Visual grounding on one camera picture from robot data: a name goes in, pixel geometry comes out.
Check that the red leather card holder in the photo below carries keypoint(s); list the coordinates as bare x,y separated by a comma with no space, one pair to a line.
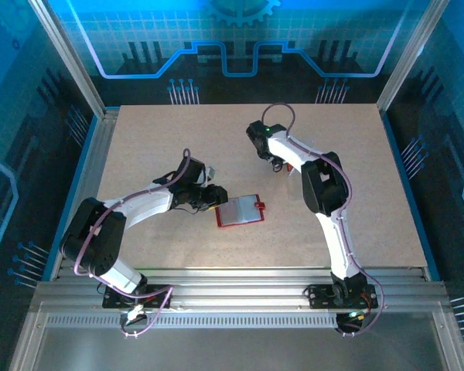
236,213

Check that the small lit controller board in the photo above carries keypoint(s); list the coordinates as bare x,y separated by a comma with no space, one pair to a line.
353,316

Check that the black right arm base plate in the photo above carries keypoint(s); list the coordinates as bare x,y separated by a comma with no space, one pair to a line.
317,297

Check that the grey metal shelf panel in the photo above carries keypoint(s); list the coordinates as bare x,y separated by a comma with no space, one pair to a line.
236,348

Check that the aluminium frame post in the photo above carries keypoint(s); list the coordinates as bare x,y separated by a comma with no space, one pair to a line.
409,58
70,58

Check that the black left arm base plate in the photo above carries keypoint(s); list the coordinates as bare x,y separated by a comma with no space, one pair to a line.
112,297

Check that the aluminium frame beam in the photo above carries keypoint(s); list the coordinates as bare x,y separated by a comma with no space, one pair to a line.
236,293

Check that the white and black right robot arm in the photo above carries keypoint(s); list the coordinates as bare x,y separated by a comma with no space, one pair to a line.
290,148

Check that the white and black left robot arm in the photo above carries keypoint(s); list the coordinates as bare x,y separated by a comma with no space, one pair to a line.
147,205

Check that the blue table edge strip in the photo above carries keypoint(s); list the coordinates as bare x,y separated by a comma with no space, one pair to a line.
87,154
408,193

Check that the aluminium side rail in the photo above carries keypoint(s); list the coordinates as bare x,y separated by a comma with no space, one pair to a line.
99,154

